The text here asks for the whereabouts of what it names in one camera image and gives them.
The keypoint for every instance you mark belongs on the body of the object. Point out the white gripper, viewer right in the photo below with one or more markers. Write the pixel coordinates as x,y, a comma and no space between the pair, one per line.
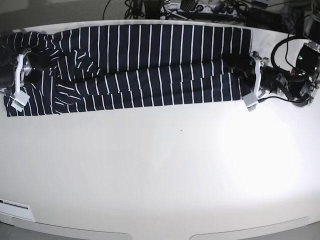
247,64

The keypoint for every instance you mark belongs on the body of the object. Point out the white gripper, viewer left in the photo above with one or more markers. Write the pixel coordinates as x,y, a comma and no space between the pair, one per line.
25,63

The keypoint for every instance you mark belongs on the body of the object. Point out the wrist camera, viewer right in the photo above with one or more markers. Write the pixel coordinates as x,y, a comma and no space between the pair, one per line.
250,101

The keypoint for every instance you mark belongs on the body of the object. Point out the wrist camera, viewer left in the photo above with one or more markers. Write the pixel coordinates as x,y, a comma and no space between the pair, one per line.
20,100

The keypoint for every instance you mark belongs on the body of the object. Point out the white power strip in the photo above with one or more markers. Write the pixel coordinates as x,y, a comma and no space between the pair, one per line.
220,8

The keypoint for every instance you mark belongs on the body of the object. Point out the black equipment box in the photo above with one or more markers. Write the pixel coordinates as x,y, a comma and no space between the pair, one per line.
262,19

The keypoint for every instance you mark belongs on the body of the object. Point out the wrist camera, viewer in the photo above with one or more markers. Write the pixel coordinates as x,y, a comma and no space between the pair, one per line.
250,101
20,100

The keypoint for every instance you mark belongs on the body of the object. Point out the navy white striped T-shirt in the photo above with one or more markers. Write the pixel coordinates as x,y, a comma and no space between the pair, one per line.
129,66

